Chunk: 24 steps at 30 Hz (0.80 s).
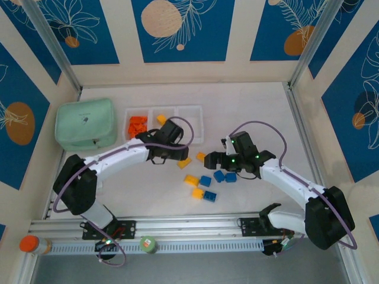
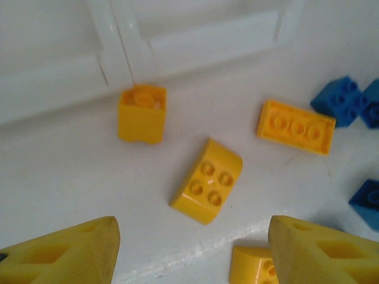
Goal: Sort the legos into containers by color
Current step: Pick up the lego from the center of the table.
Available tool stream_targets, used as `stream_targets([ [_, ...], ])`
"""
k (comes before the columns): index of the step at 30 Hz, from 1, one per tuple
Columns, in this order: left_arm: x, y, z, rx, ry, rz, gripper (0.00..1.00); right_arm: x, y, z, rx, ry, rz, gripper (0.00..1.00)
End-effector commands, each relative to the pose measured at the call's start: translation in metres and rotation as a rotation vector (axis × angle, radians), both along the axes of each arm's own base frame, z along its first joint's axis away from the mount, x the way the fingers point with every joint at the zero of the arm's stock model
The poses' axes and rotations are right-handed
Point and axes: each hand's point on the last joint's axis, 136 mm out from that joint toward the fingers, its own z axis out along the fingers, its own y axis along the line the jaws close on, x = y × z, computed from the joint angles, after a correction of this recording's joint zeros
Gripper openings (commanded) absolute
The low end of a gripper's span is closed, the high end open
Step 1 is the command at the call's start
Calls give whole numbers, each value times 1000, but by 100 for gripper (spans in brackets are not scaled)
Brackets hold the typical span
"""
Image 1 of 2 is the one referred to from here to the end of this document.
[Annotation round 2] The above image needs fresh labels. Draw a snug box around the mint green fabric pouch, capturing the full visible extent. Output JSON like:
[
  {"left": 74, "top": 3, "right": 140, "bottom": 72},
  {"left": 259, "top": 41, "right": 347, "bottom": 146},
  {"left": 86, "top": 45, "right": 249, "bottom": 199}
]
[{"left": 55, "top": 98, "right": 117, "bottom": 152}]

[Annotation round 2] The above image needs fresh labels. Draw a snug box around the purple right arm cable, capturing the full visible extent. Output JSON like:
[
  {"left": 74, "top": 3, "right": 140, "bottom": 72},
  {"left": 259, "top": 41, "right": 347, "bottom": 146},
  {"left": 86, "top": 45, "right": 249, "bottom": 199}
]
[{"left": 230, "top": 120, "right": 358, "bottom": 257}]

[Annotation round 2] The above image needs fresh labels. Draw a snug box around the aluminium table side rail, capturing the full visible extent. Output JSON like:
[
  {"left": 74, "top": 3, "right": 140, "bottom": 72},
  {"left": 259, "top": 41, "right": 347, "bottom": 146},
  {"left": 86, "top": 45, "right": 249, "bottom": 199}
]
[{"left": 282, "top": 82, "right": 367, "bottom": 284}]

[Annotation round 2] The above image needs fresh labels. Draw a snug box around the black base controller board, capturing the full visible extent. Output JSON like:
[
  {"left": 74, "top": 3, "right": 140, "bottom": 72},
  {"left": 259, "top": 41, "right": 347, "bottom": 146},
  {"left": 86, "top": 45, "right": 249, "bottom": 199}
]
[
  {"left": 262, "top": 236, "right": 297, "bottom": 258},
  {"left": 94, "top": 238, "right": 118, "bottom": 262}
]

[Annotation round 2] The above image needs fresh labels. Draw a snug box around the white slotted cable duct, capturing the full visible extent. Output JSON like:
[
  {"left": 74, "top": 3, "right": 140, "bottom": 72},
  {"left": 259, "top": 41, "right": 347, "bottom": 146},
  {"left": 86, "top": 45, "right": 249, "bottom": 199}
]
[{"left": 46, "top": 238, "right": 265, "bottom": 256}]

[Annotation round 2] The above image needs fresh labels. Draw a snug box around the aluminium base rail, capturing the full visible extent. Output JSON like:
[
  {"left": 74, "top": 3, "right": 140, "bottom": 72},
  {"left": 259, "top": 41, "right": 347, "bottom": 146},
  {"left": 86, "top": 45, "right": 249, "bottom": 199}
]
[{"left": 28, "top": 210, "right": 352, "bottom": 239}]

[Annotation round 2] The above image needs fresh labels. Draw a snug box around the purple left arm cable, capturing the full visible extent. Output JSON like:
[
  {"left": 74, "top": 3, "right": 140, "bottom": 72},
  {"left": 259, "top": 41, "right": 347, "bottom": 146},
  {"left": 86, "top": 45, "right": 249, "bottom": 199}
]
[{"left": 52, "top": 116, "right": 195, "bottom": 267}]

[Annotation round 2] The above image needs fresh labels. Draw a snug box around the aluminium frame post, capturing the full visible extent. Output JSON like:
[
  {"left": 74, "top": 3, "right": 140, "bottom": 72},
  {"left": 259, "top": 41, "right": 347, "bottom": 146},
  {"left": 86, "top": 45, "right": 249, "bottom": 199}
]
[
  {"left": 287, "top": 0, "right": 346, "bottom": 89},
  {"left": 22, "top": 0, "right": 83, "bottom": 93}
]

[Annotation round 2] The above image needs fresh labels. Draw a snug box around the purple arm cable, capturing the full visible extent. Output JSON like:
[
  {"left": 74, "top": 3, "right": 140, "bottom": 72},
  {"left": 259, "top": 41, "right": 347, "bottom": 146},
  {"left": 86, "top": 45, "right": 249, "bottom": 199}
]
[
  {"left": 230, "top": 120, "right": 358, "bottom": 257},
  {"left": 52, "top": 116, "right": 195, "bottom": 267}
]

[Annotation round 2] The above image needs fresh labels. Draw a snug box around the green tape roll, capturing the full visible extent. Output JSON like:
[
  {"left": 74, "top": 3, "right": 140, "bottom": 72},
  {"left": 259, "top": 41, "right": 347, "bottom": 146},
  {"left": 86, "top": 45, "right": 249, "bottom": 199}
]
[{"left": 139, "top": 235, "right": 159, "bottom": 254}]

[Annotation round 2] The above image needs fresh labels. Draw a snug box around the white three-compartment tray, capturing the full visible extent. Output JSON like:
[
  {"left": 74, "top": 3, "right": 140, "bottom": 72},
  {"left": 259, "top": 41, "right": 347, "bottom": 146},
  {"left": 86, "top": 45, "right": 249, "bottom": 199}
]
[{"left": 123, "top": 105, "right": 205, "bottom": 146}]

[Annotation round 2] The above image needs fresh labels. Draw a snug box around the jar with orange lid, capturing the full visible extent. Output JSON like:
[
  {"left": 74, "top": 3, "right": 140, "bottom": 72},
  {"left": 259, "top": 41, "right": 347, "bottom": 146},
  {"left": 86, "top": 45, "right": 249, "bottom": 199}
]
[{"left": 19, "top": 235, "right": 53, "bottom": 255}]

